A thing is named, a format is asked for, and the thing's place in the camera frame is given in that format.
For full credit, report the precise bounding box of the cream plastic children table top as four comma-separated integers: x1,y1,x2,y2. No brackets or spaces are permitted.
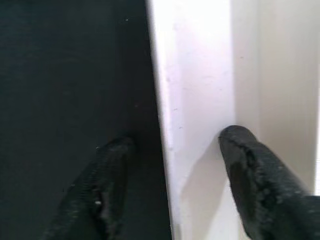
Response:
146,0,320,240

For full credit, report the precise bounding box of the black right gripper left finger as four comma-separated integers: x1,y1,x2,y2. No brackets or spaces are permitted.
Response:
41,136,137,240

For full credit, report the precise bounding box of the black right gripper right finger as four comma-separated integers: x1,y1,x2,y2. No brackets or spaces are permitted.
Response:
217,125,320,240

